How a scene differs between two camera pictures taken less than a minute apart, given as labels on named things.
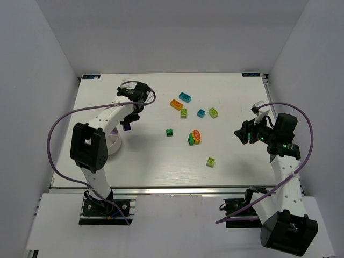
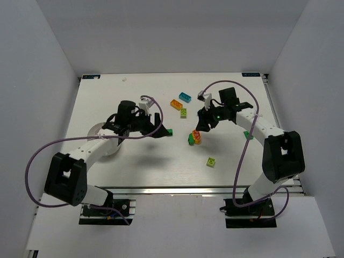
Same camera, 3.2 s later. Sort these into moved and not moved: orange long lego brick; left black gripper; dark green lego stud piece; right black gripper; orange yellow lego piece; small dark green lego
Moved: left black gripper; right black gripper
Not moved: orange long lego brick; dark green lego stud piece; orange yellow lego piece; small dark green lego
